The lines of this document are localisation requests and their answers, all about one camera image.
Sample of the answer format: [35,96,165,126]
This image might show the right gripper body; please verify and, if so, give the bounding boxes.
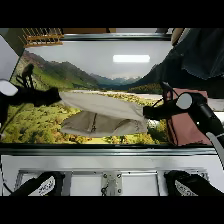
[142,101,172,121]

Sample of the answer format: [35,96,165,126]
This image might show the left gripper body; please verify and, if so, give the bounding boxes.
[32,86,63,108]

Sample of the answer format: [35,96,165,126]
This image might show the beige pants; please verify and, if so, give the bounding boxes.
[58,91,150,138]

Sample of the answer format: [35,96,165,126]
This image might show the pink garment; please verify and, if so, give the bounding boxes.
[165,87,215,147]

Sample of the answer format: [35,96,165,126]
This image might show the black garment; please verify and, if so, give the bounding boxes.
[156,49,224,100]

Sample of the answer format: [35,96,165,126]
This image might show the orange slatted rack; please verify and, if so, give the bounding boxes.
[21,27,65,48]

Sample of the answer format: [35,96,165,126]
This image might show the dark blue garment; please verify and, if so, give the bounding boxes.
[179,27,224,81]

